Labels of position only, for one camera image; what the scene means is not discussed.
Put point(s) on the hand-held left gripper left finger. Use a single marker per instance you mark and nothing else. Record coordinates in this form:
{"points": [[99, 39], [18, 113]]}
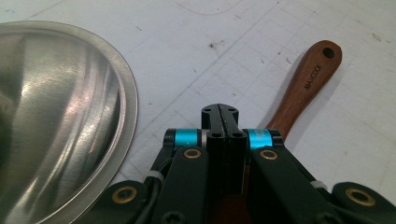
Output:
{"points": [[215, 155]]}

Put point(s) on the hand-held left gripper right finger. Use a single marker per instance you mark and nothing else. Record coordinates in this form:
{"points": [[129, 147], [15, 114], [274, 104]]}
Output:
{"points": [[235, 155]]}

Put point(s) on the metal utensil stand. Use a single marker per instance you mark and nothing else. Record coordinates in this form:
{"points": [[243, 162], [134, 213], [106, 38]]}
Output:
{"points": [[62, 109]]}

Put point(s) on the white foam mat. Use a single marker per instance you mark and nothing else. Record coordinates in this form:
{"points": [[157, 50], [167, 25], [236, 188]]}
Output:
{"points": [[186, 46]]}

